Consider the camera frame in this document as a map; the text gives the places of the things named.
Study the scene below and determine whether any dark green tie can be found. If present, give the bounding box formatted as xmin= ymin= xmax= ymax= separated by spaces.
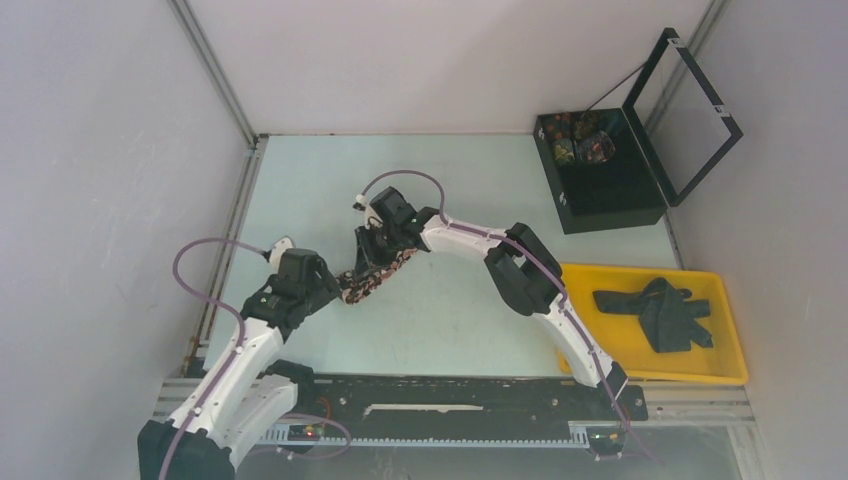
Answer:
xmin=593 ymin=277 xmax=714 ymax=354

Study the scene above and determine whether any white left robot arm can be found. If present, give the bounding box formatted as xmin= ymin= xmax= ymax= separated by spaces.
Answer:
xmin=137 ymin=239 xmax=341 ymax=479

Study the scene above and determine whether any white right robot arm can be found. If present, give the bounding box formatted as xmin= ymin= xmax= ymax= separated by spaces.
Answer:
xmin=338 ymin=187 xmax=628 ymax=418

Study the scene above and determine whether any rolled colourful tie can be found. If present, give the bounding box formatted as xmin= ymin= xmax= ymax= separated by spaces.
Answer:
xmin=577 ymin=131 xmax=616 ymax=165

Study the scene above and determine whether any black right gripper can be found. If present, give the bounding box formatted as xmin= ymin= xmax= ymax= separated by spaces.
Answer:
xmin=353 ymin=224 xmax=403 ymax=280

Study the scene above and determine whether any yellow plastic tray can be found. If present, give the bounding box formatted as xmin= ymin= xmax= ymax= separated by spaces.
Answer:
xmin=563 ymin=264 xmax=749 ymax=385

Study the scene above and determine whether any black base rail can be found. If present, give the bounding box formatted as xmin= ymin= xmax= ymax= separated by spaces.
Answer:
xmin=294 ymin=374 xmax=648 ymax=443

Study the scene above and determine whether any black storage box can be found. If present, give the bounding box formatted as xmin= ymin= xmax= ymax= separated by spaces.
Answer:
xmin=533 ymin=108 xmax=668 ymax=235

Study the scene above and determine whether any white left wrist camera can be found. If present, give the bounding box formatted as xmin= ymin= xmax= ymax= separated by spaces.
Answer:
xmin=266 ymin=236 xmax=295 ymax=272

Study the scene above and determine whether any rolled dark tie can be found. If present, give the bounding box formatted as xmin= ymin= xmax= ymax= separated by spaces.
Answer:
xmin=572 ymin=110 xmax=601 ymax=139

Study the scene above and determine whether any rolled patterned tie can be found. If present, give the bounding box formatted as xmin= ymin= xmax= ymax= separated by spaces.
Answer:
xmin=552 ymin=138 xmax=577 ymax=166

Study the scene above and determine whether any floral rose pattern tie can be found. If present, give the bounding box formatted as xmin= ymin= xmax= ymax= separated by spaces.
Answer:
xmin=336 ymin=248 xmax=418 ymax=305

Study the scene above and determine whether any white cable duct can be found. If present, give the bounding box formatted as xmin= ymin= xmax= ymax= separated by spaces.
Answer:
xmin=258 ymin=423 xmax=591 ymax=450

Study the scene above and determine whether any black framed box lid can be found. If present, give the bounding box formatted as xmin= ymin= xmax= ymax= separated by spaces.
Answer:
xmin=622 ymin=27 xmax=743 ymax=207

